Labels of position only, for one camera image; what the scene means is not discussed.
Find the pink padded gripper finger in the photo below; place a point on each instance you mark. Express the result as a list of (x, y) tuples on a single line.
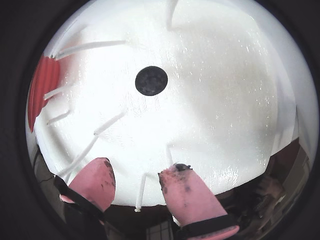
[(95, 182), (190, 195)]

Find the red collapsible cup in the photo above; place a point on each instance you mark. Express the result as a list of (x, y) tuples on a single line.
[(42, 87)]

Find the operator hand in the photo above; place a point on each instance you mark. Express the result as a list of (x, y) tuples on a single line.
[(272, 189)]

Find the white stick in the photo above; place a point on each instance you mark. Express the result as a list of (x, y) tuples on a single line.
[(172, 15), (170, 157), (80, 153), (53, 93), (58, 117), (108, 123), (141, 192), (87, 45)]

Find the white foam board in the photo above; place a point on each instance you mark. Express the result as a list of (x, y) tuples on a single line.
[(212, 100)]

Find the blueberry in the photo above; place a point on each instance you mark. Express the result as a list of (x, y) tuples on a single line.
[(151, 80)]

